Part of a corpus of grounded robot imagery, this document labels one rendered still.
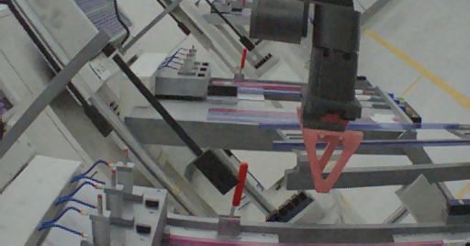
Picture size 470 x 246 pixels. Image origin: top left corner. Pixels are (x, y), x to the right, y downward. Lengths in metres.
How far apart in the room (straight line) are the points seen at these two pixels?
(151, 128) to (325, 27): 1.08
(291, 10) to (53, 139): 1.17
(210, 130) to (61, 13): 0.51
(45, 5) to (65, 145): 0.38
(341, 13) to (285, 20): 0.06
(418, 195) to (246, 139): 0.63
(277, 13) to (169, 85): 1.35
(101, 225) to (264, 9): 0.30
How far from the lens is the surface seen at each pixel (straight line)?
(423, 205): 1.43
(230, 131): 1.92
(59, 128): 1.98
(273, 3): 0.90
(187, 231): 1.15
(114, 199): 0.96
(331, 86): 0.90
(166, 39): 5.48
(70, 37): 2.04
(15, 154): 1.14
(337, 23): 0.90
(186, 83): 2.23
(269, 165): 5.60
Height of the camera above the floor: 1.30
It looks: 7 degrees down
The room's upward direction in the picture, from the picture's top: 42 degrees counter-clockwise
